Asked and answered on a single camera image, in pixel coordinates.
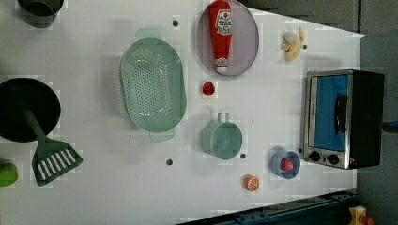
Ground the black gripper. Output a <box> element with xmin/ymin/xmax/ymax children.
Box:
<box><xmin>382</xmin><ymin>121</ymin><xmax>398</xmax><ymax>133</ymax></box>

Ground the yellow red toy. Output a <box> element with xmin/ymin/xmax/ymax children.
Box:
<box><xmin>349</xmin><ymin>205</ymin><xmax>375</xmax><ymax>225</ymax></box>

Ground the red toy strawberry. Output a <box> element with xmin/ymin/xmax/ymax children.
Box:
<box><xmin>280</xmin><ymin>157</ymin><xmax>294</xmax><ymax>172</ymax></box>

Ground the blue bowl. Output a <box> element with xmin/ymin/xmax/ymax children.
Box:
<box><xmin>271</xmin><ymin>150</ymin><xmax>300</xmax><ymax>180</ymax></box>

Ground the peeled toy banana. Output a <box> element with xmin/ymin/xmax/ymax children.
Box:
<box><xmin>281</xmin><ymin>27</ymin><xmax>304</xmax><ymax>62</ymax></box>

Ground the orange slice toy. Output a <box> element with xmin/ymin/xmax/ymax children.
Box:
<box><xmin>243</xmin><ymin>174</ymin><xmax>260</xmax><ymax>191</ymax></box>

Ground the grey round plate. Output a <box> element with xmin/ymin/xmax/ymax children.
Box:
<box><xmin>196</xmin><ymin>0</ymin><xmax>259</xmax><ymax>76</ymax></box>

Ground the small red toy fruit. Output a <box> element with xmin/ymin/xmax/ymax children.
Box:
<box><xmin>202</xmin><ymin>82</ymin><xmax>215</xmax><ymax>96</ymax></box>

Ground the red ketchup bottle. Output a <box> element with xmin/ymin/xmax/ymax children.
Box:
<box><xmin>208</xmin><ymin>0</ymin><xmax>233</xmax><ymax>74</ymax></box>

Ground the green oval colander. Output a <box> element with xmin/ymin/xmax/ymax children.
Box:
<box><xmin>119</xmin><ymin>28</ymin><xmax>187</xmax><ymax>143</ymax></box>

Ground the dark green slotted spatula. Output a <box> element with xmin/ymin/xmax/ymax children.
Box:
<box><xmin>22</xmin><ymin>107</ymin><xmax>84</xmax><ymax>187</ymax></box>

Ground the dark grey cup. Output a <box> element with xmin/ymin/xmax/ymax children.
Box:
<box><xmin>17</xmin><ymin>0</ymin><xmax>65</xmax><ymax>28</ymax></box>

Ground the lime green toy pepper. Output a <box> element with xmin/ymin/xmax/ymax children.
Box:
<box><xmin>0</xmin><ymin>163</ymin><xmax>19</xmax><ymax>187</ymax></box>

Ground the blue metal table frame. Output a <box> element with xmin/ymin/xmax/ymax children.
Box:
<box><xmin>179</xmin><ymin>191</ymin><xmax>359</xmax><ymax>225</ymax></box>

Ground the green cup with handle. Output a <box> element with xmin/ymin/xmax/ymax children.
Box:
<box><xmin>201</xmin><ymin>112</ymin><xmax>243</xmax><ymax>160</ymax></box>

